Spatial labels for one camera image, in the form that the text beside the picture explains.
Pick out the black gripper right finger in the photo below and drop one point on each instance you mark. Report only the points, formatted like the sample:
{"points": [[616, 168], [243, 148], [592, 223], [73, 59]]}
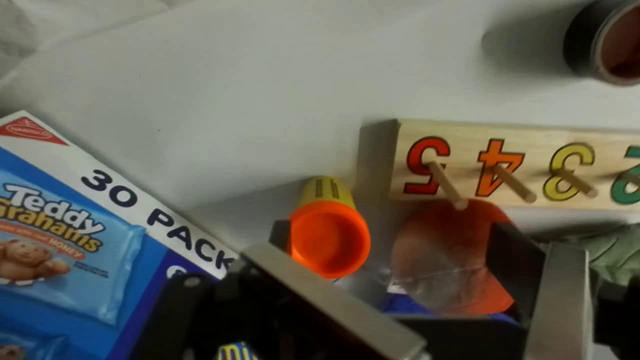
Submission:
{"points": [[564, 304]]}

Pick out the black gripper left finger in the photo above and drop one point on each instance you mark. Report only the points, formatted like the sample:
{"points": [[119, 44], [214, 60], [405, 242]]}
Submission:
{"points": [[274, 310]]}

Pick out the yellow container orange lid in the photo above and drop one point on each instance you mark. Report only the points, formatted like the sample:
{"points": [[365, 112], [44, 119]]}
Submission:
{"points": [[327, 231]]}

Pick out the orange bowl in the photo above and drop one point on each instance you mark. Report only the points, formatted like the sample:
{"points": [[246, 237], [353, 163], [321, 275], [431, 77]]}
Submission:
{"points": [[439, 256]]}

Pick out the wooden number peg board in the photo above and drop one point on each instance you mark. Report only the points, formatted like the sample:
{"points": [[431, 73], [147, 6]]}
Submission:
{"points": [[509, 165]]}

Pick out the blue snack cracker box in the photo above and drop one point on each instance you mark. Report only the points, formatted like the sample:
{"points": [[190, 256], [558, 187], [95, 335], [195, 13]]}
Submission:
{"points": [[83, 251]]}

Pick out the black tape roll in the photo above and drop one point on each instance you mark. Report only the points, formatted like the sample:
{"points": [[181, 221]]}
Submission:
{"points": [[603, 41]]}

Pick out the white plastic bag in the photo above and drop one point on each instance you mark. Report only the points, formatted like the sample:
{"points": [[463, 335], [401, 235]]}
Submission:
{"points": [[28, 27]]}

